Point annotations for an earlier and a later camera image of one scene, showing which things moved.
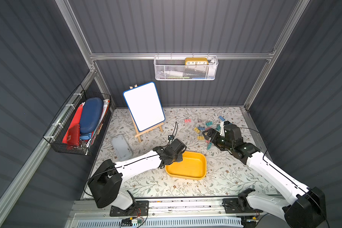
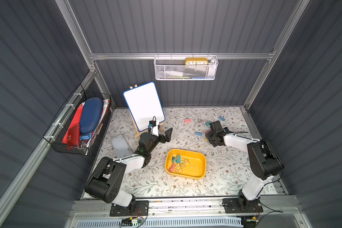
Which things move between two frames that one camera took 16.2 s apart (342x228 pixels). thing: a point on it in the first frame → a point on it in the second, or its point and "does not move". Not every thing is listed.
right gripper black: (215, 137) does not move
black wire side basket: (77, 128) does not move
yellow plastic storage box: (193, 166) does not move
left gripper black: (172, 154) → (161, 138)
